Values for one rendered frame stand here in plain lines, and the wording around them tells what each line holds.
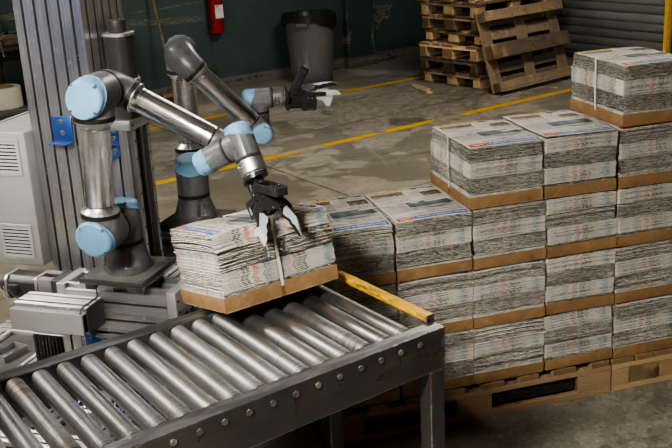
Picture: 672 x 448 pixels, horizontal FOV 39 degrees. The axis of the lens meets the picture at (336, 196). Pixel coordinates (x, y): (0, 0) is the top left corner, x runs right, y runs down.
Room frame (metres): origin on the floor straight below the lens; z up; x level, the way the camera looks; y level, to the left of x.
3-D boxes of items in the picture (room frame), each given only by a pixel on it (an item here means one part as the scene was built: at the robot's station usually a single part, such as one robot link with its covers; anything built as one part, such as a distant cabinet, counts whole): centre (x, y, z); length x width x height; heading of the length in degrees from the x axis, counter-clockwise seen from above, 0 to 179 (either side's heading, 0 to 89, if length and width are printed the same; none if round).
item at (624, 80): (3.51, -1.13, 0.65); 0.39 x 0.30 x 1.29; 15
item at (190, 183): (3.28, 0.52, 0.98); 0.13 x 0.12 x 0.14; 7
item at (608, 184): (3.43, -0.84, 0.86); 0.38 x 0.29 x 0.04; 14
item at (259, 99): (3.44, 0.27, 1.21); 0.11 x 0.08 x 0.09; 97
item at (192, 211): (3.28, 0.52, 0.87); 0.15 x 0.15 x 0.10
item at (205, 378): (2.17, 0.39, 0.77); 0.47 x 0.05 x 0.05; 35
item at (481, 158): (3.36, -0.56, 0.95); 0.38 x 0.29 x 0.23; 15
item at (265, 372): (2.24, 0.28, 0.77); 0.47 x 0.05 x 0.05; 35
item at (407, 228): (3.32, -0.43, 0.42); 1.17 x 0.39 x 0.83; 105
